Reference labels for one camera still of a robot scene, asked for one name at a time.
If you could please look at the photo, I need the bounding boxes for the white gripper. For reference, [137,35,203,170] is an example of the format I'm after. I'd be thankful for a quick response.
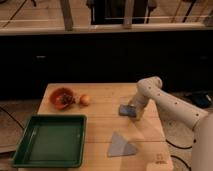
[128,92,149,120]

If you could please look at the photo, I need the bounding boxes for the blue sponge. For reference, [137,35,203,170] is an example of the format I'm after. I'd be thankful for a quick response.
[119,104,136,117]

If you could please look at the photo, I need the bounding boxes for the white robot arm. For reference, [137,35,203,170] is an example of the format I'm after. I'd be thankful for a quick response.
[130,76,213,171]

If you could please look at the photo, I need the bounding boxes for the green plastic tray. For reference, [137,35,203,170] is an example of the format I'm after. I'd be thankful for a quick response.
[12,115,87,168]

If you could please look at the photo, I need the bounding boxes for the blue folded cloth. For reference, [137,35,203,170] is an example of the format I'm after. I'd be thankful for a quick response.
[107,132,138,157]

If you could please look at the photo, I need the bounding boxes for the small orange fruit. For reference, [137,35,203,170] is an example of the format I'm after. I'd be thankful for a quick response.
[79,94,90,106]

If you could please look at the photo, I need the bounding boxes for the orange bowl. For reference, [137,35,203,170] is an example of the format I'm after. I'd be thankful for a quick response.
[49,87,75,110]

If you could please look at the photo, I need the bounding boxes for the black cable right floor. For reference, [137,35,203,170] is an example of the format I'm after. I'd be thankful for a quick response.
[165,138,194,171]

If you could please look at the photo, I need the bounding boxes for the black cable floor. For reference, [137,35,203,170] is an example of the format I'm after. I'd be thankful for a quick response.
[165,138,194,171]
[0,105,26,132]

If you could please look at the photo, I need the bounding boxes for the black cable left floor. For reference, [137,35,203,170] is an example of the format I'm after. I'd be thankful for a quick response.
[0,105,26,132]

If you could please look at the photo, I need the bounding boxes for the wooden rail frame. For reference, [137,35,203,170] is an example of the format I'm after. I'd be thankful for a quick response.
[0,0,213,34]

